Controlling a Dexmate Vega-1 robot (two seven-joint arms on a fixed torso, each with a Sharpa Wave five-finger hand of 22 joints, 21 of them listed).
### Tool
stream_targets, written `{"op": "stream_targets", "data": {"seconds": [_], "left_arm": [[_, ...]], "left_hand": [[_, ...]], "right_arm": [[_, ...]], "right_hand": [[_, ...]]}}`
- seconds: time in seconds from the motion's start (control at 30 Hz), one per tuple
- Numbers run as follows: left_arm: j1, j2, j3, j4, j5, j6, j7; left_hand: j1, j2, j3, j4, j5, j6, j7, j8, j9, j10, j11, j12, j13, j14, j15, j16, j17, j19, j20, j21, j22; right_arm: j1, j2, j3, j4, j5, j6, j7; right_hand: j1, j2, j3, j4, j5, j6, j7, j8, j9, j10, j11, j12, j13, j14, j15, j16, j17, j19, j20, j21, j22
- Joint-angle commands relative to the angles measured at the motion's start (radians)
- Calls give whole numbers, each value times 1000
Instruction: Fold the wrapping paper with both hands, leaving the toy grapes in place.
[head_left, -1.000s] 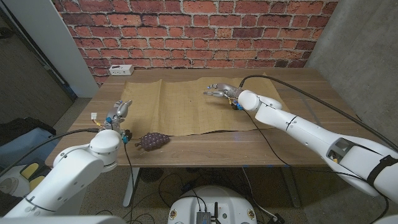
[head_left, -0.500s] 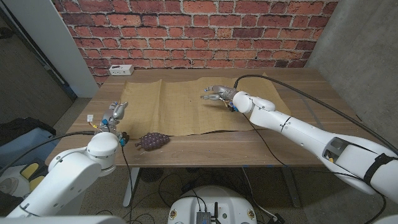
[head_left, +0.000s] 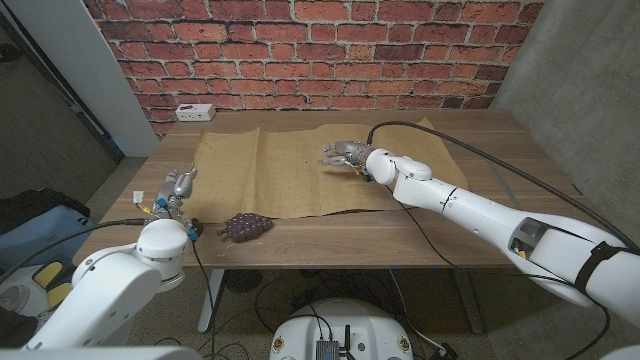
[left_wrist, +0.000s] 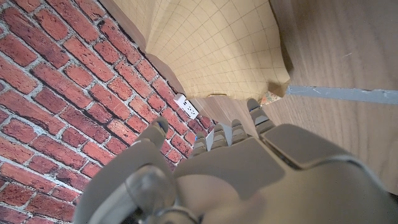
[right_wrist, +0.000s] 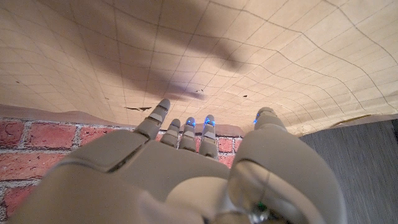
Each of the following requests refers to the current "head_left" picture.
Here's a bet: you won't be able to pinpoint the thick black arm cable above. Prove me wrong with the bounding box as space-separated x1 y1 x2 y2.
366 120 640 251
0 217 151 284

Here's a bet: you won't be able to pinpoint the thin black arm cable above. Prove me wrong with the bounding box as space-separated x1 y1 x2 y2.
191 238 217 360
382 184 612 360

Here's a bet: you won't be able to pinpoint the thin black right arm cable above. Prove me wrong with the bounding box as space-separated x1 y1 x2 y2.
382 184 612 360

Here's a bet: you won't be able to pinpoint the grey table leg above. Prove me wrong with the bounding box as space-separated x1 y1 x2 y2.
452 268 485 335

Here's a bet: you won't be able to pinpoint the white floor cable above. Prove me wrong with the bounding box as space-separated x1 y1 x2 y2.
388 268 446 352

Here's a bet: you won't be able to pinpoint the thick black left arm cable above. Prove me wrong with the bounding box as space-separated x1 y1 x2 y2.
0 217 151 284

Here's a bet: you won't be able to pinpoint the small grey electronics box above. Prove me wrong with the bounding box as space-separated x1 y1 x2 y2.
314 339 341 360

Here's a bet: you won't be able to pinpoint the blue plastic bin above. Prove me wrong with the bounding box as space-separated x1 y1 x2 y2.
0 204 96 271

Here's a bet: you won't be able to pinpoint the brown floral wrapping paper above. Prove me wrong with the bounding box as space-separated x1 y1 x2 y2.
182 117 471 225

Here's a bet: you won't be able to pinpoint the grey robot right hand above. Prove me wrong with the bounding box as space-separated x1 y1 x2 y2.
319 140 376 177

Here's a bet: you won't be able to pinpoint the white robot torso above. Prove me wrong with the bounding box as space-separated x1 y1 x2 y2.
268 298 415 360

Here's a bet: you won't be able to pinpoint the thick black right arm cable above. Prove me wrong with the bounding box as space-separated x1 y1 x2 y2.
366 120 640 251

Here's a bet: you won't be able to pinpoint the purple toy grapes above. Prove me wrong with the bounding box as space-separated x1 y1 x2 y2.
216 212 275 244

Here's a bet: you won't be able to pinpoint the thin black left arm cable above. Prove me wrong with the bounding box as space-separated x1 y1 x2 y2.
191 238 217 360

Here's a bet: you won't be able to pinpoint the dark round floor fan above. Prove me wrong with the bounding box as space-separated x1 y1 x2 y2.
223 269 264 295

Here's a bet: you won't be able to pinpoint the black yellow foot pedal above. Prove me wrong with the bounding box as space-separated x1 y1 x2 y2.
30 253 84 311

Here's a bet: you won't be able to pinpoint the white round device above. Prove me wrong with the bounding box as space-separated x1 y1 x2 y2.
0 283 32 315

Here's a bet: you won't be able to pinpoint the black cloth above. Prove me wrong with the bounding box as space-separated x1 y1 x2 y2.
0 188 92 236

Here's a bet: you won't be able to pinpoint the red brick printed backdrop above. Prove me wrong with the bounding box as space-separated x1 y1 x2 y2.
84 0 546 139

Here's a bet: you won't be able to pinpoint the white power strip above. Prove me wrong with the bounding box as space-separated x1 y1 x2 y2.
174 103 217 123

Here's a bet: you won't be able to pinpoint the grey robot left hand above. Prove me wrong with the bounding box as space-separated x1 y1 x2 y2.
152 168 199 222

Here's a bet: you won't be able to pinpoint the white table leg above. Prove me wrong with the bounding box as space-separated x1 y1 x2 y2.
197 268 226 334

